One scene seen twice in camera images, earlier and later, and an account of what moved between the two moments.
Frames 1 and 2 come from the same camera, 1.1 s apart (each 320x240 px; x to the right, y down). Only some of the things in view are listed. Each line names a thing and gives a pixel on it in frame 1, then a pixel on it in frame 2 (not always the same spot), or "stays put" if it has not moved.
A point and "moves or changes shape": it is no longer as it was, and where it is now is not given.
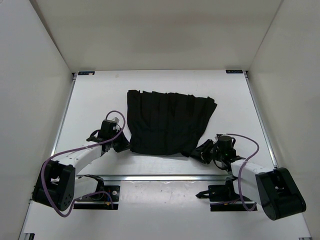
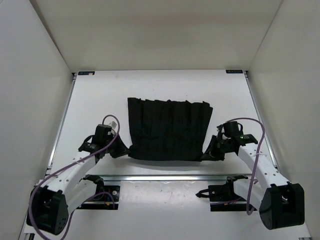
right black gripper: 200,153 -> 211,153
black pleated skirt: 162,123 moves or changes shape
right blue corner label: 234,71 stays put
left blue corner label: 87,73 stays put
